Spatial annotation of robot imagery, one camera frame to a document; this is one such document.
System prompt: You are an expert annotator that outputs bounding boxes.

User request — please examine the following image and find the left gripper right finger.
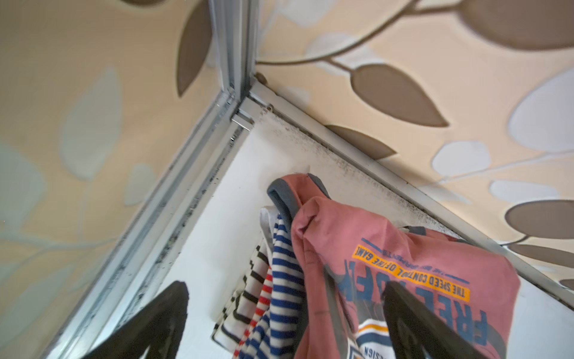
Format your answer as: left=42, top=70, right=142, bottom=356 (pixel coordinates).
left=382, top=282, right=484, bottom=359

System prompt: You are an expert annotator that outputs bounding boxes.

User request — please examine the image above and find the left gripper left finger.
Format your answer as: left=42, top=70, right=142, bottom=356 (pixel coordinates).
left=85, top=281, right=189, bottom=359

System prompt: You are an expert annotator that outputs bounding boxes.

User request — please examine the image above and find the maroon tank top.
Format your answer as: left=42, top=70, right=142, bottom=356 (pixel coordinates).
left=268, top=174, right=520, bottom=358

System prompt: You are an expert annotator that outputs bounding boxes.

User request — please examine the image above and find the blue striped tank top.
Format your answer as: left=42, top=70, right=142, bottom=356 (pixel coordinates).
left=237, top=215, right=308, bottom=359

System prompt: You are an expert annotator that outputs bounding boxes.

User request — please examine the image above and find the black striped folded tank top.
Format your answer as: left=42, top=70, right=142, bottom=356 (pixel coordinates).
left=211, top=206, right=278, bottom=355

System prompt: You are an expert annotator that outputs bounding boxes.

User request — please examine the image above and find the red striped folded tank top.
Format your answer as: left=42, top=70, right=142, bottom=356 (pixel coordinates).
left=233, top=266, right=273, bottom=358

